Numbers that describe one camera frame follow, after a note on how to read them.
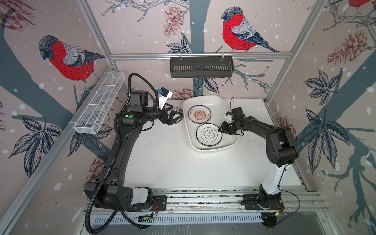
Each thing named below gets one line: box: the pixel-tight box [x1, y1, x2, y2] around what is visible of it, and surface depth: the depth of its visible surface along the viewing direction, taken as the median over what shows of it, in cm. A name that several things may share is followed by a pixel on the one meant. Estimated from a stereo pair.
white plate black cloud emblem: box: [195, 123, 223, 147], surface depth 100 cm
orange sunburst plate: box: [188, 104, 212, 125], surface depth 112 cm
